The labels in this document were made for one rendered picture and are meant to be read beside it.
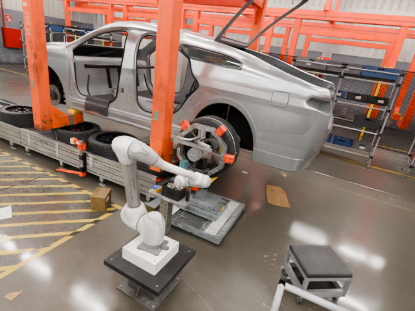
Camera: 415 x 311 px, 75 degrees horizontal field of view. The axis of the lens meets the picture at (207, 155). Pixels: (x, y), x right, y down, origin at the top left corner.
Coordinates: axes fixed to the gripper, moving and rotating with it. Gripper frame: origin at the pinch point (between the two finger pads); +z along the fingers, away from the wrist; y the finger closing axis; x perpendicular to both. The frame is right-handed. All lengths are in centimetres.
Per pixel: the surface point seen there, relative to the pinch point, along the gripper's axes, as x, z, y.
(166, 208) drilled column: -50, -9, -27
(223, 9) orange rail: 233, 650, -288
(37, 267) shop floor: -84, -102, -86
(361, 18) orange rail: 235, 636, 98
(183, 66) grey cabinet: 59, 450, -292
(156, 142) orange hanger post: 4, 18, -63
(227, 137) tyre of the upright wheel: 23.3, 36.8, 7.4
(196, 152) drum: 7.3, 14.0, -14.0
